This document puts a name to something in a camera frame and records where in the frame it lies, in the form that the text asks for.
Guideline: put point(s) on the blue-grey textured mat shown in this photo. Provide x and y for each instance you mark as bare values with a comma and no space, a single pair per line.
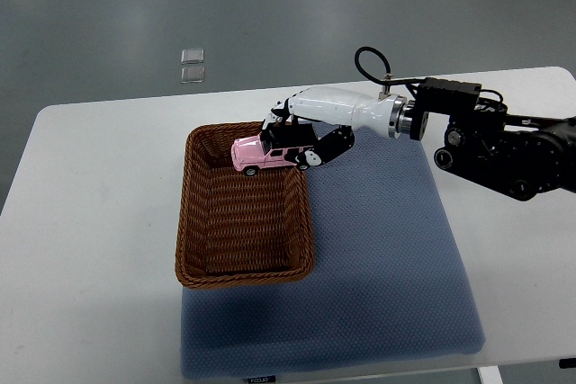
388,284

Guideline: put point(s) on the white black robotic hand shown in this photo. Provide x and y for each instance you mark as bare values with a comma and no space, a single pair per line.
387,114

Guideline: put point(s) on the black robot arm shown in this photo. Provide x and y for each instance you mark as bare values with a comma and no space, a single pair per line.
517,156

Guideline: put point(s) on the white table leg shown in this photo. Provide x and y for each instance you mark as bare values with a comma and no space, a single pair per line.
490,375

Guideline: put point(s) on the brown wicker basket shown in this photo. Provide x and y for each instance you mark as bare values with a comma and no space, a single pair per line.
236,230

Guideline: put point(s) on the pink toy car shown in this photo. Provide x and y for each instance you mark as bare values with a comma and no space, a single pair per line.
274,147

